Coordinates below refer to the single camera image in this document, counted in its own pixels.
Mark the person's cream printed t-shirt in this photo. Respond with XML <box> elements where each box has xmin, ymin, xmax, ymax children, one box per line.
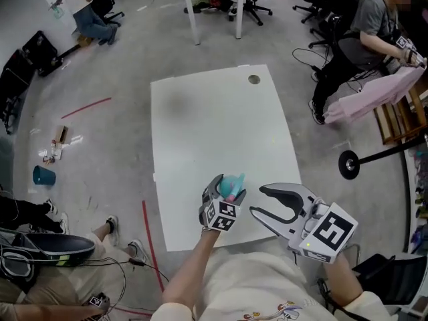
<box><xmin>150</xmin><ymin>251</ymin><xmax>394</xmax><ymax>321</ymax></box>

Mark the blue bucket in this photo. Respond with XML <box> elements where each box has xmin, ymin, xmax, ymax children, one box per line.
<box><xmin>31</xmin><ymin>165</ymin><xmax>57</xmax><ymax>187</ymax></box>

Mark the person's right forearm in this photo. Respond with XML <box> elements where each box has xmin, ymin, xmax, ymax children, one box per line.
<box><xmin>321</xmin><ymin>252</ymin><xmax>366</xmax><ymax>310</ymax></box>

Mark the black pole stand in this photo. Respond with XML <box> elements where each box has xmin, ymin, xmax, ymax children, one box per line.
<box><xmin>338</xmin><ymin>132</ymin><xmax>428</xmax><ymax>181</ymax></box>

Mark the wooden crate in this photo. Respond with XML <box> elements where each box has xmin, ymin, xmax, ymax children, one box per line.
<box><xmin>373</xmin><ymin>85</ymin><xmax>428</xmax><ymax>146</ymax></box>

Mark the small cardboard box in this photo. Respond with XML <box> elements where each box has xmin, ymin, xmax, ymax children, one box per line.
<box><xmin>53</xmin><ymin>124</ymin><xmax>70</xmax><ymax>145</ymax></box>

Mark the black equipment case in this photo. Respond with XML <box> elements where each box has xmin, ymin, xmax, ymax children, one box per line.
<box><xmin>21</xmin><ymin>30</ymin><xmax>64</xmax><ymax>78</ymax></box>

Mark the black equipment cart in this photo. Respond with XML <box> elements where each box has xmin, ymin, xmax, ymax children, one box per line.
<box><xmin>0</xmin><ymin>49</ymin><xmax>36</xmax><ymax>136</ymax></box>

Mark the white shelf with items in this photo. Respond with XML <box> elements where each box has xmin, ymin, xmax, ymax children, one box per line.
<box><xmin>403</xmin><ymin>144</ymin><xmax>428</xmax><ymax>254</ymax></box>

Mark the black floor cable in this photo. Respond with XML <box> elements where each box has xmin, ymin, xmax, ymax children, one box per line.
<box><xmin>292</xmin><ymin>47</ymin><xmax>334</xmax><ymax>72</ymax></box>

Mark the pink cloth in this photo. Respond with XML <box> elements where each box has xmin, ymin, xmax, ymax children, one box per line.
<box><xmin>323</xmin><ymin>66</ymin><xmax>425</xmax><ymax>124</ymax></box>

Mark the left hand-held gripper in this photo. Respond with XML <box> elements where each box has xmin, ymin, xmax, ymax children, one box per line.
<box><xmin>199</xmin><ymin>174</ymin><xmax>249</xmax><ymax>233</ymax></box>

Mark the black folding chair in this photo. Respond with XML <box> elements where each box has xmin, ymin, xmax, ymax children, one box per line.
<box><xmin>352</xmin><ymin>253</ymin><xmax>428</xmax><ymax>306</ymax></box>

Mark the black power cable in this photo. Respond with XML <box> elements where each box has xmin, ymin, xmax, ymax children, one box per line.
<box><xmin>80</xmin><ymin>256</ymin><xmax>171</xmax><ymax>284</ymax></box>

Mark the person's left forearm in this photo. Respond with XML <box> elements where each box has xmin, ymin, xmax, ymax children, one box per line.
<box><xmin>161</xmin><ymin>227</ymin><xmax>222</xmax><ymax>314</ymax></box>

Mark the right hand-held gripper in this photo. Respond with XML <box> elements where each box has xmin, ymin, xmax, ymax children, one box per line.
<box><xmin>249</xmin><ymin>181</ymin><xmax>359</xmax><ymax>265</ymax></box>

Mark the teal spray head pink collar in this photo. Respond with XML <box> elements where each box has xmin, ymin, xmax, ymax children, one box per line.
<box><xmin>225</xmin><ymin>173</ymin><xmax>247</xmax><ymax>203</ymax></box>

